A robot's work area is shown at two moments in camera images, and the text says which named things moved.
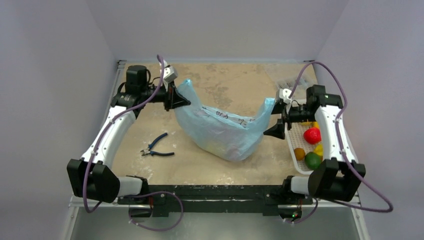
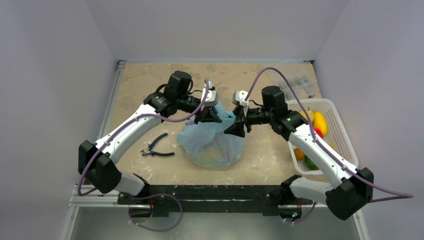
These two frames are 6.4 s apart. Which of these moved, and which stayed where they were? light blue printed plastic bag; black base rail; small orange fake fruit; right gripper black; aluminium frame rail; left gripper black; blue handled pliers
Moved: light blue printed plastic bag; right gripper black; left gripper black
Stayed: blue handled pliers; black base rail; aluminium frame rail; small orange fake fruit
